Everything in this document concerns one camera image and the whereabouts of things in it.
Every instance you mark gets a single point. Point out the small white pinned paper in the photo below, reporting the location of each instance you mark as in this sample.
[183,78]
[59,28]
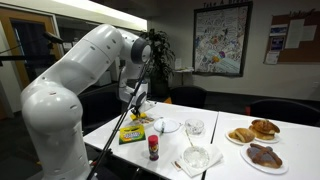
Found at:
[309,32]

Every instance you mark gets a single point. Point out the green potted plant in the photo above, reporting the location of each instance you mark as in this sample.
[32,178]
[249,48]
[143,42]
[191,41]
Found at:
[161,53]

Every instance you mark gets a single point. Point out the black office chair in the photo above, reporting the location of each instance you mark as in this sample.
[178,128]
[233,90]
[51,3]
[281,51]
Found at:
[285,111]
[188,96]
[100,108]

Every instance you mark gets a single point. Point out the bright ceiling light strip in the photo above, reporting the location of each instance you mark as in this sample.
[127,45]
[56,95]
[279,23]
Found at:
[100,10]

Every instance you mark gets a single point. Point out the green yellow crayon box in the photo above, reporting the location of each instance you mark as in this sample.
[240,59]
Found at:
[132,134]

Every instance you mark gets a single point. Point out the golden croissant rolls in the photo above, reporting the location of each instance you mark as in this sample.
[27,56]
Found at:
[242,134]

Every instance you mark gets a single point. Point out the white cloth napkin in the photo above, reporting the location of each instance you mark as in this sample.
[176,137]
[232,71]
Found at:
[216,154]

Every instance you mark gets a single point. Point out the white plate under bun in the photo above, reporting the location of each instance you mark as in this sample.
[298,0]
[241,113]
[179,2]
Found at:
[270,140]

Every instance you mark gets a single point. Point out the large white pinned paper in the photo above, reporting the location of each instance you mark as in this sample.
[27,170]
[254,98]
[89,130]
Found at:
[294,33]

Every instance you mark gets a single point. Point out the white paper sign on glass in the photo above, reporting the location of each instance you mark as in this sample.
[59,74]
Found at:
[67,46]

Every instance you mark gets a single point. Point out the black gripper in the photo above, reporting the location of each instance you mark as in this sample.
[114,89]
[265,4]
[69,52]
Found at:
[136,108]

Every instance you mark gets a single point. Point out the brown cork notice board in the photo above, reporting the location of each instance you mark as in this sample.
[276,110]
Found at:
[311,51]

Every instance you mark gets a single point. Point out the red spice shaker bottle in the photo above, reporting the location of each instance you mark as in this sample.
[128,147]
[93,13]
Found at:
[153,148]

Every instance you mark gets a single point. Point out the empty white round plate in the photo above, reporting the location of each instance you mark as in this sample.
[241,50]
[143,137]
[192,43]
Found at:
[170,126]

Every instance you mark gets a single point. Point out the large clear glass bowl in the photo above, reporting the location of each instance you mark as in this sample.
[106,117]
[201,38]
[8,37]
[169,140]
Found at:
[196,156]

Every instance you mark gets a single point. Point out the wooden door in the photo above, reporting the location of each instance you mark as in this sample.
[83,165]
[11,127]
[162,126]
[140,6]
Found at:
[6,50]

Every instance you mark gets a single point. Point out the white plate under chocolate bread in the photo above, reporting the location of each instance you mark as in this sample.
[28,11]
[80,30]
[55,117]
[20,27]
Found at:
[263,168]

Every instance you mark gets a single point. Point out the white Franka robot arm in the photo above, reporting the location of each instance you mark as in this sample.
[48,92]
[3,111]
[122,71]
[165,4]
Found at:
[53,113]

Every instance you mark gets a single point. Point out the light blue pinned flyer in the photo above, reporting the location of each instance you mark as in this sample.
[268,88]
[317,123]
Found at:
[278,30]

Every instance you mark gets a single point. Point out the small yellow box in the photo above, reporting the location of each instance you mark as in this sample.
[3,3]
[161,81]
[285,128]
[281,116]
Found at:
[142,117]

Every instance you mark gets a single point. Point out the small white brown packet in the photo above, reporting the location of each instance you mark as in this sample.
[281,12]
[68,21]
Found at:
[176,164]

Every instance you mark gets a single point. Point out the white plate under croissants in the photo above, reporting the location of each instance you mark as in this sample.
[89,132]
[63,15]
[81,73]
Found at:
[233,140]

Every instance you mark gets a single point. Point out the small side table with papers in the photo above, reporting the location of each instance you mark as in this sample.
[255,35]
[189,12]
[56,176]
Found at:
[183,71]

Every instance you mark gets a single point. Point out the dark chocolate cross bread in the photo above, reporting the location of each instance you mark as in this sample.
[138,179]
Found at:
[264,156]

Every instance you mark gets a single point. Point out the framed colouring poster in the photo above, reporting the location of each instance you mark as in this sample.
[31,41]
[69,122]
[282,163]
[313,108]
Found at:
[221,40]

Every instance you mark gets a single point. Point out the white flyer at board corner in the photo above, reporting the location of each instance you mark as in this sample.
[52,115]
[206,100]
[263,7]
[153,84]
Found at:
[271,57]

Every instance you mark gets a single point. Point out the small printed snack packet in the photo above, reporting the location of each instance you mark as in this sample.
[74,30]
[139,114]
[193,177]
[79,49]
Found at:
[147,120]

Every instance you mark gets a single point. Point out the black clamp with orange tip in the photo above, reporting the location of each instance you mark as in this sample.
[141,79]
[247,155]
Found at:
[100,158]

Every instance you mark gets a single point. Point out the thin wooden stick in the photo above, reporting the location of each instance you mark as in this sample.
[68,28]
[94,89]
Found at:
[189,138]

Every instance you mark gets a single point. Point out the small clear glass bowl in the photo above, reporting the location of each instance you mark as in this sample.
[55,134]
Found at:
[194,126]

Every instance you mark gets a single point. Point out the dark blue pinned flyer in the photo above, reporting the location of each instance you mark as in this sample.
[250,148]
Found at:
[277,43]

